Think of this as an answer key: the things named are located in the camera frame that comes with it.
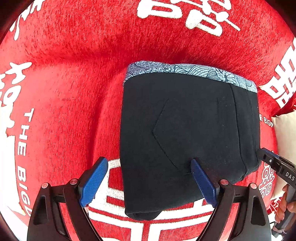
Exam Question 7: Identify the black pants with blue trim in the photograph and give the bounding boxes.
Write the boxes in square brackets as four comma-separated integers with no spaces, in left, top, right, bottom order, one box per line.
[120,61,260,220]

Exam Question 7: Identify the person's right hand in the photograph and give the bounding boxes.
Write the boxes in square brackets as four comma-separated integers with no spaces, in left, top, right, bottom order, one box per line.
[275,184,295,223]

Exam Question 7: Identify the beige pillow right side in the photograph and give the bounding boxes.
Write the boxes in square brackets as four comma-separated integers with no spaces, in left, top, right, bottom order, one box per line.
[271,111,296,164]

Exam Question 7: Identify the red bedspread with white characters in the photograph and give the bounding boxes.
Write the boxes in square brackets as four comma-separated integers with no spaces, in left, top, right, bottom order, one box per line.
[1,1,295,240]

